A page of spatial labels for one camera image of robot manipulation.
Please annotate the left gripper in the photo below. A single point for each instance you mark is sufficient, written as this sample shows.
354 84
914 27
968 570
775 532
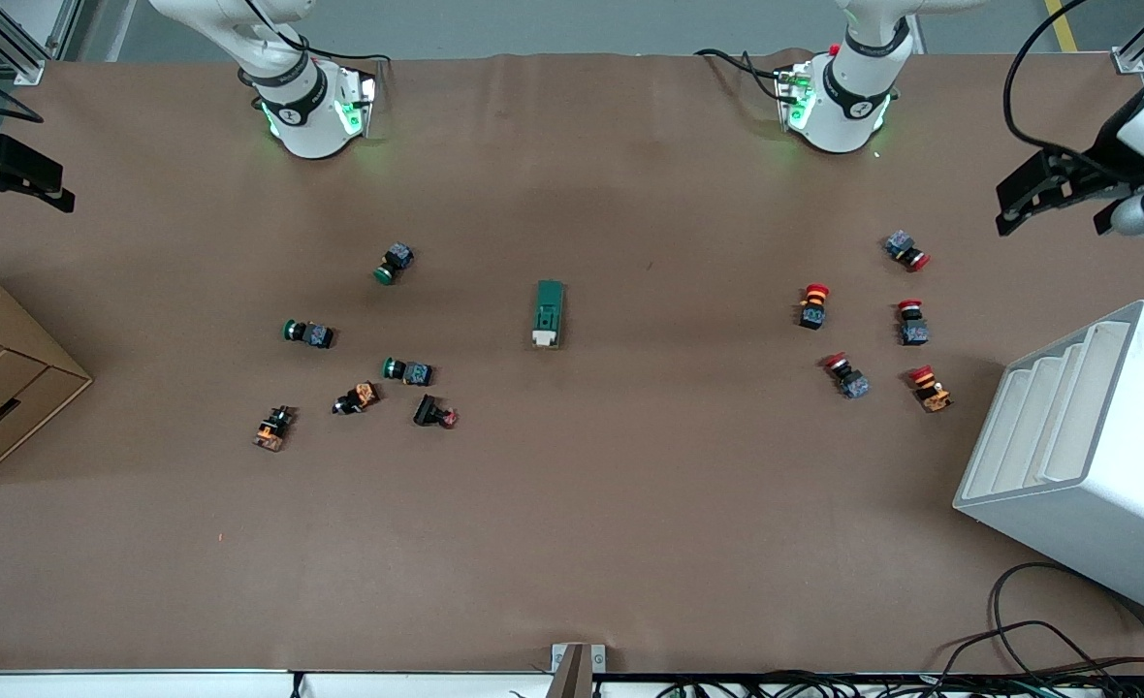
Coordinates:
1102 158

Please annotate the green terminal block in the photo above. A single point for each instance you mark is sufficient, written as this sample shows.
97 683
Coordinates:
548 315

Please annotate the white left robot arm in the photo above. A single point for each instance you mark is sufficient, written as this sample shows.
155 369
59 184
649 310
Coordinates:
848 107

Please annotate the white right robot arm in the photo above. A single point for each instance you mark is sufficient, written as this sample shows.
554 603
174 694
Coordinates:
305 116

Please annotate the cardboard drawer box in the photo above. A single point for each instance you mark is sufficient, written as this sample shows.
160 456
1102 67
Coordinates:
0 388

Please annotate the red mushroom button orange block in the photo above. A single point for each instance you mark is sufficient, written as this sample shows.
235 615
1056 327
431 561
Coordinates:
931 389

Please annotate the white stepped rack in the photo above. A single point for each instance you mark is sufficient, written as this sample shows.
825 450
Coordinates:
1086 465

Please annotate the red mushroom button orange label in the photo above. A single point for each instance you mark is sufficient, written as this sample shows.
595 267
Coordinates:
812 306

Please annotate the black button orange block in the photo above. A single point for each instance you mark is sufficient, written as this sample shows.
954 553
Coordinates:
358 397

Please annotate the aluminium frame profile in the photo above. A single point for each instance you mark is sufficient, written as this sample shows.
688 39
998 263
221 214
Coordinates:
1136 48
10 44

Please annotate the red push button switch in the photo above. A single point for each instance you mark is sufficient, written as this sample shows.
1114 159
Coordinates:
847 376
912 324
905 249

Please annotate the green push button switch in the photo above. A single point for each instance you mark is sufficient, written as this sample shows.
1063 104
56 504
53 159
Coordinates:
409 371
397 261
309 333

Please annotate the black selector switch orange block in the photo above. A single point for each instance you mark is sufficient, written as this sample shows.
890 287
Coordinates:
273 428

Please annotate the black switch with red block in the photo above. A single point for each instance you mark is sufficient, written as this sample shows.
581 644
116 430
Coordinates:
432 412

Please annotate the grey metal bracket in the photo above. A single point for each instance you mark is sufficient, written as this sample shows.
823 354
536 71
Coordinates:
577 664

